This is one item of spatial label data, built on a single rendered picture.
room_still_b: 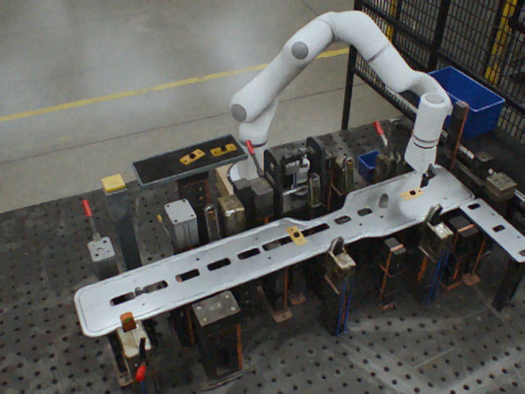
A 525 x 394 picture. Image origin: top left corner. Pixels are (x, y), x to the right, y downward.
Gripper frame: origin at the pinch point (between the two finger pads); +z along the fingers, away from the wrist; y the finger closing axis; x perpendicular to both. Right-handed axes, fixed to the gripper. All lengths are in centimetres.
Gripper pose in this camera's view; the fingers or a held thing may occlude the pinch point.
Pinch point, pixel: (415, 176)
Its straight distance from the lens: 199.5
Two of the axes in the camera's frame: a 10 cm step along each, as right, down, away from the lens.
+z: -0.1, 7.4, 6.7
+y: 4.4, 6.1, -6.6
